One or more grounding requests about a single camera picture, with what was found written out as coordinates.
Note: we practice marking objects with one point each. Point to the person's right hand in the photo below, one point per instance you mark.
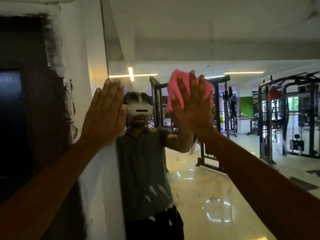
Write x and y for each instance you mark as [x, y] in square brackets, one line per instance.
[197, 114]

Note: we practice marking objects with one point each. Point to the person's left hand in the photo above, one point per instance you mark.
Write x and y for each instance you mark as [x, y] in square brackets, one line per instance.
[106, 122]

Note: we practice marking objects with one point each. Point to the pink cloth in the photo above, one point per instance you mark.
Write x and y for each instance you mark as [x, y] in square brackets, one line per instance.
[172, 84]

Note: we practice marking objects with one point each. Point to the large wall mirror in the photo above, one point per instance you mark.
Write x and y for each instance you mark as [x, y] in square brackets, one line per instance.
[225, 34]

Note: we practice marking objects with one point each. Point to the person's right forearm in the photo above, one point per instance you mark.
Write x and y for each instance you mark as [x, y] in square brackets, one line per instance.
[270, 179]

